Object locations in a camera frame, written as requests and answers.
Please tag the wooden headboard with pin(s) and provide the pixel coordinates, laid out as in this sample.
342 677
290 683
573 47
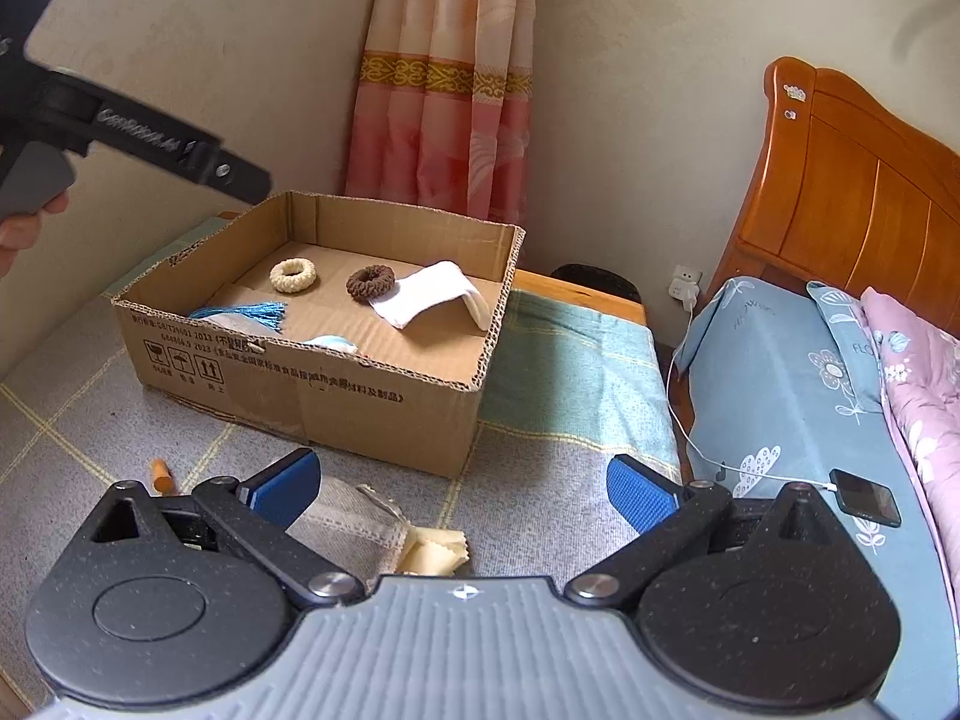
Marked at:
862 187

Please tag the blue floral tasselled sachet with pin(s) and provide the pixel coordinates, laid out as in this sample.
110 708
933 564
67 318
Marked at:
251 313

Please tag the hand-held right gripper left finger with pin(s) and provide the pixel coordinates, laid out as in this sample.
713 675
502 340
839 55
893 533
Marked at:
289 484

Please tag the black round object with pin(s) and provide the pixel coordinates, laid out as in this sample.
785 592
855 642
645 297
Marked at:
596 281

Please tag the small orange item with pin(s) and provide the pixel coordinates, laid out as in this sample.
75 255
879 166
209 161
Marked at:
160 476

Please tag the cardboard box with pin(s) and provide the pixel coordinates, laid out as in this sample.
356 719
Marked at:
337 405

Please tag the black smartphone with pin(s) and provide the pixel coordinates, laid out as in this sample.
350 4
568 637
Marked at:
864 499

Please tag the brown scrunchie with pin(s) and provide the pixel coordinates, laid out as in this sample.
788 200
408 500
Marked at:
358 286

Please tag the yellow cloth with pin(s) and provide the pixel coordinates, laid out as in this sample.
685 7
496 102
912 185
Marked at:
435 556

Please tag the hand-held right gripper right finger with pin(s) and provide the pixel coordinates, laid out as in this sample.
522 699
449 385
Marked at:
637 495

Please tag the cream scrunchie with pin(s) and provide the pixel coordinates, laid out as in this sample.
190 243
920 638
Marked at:
281 281

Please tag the white towel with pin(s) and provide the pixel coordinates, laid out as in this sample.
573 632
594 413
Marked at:
435 296

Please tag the light blue soft item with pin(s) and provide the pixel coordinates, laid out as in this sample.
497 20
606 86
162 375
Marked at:
334 345

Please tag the pink patterned curtain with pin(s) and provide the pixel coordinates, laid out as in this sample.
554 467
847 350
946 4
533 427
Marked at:
442 90

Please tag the blue floral pillow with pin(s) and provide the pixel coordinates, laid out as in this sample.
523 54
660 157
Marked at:
840 345

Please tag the white wall socket with charger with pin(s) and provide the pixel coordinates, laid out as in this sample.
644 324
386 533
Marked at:
682 285

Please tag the pink floral quilt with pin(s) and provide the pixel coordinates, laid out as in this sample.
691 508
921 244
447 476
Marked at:
922 375

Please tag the wooden table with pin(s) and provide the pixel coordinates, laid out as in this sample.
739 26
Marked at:
570 291

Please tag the person's left hand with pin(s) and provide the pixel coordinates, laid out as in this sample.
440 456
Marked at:
19 240

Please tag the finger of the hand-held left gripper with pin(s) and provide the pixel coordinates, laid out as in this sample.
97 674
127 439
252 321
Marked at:
150 139

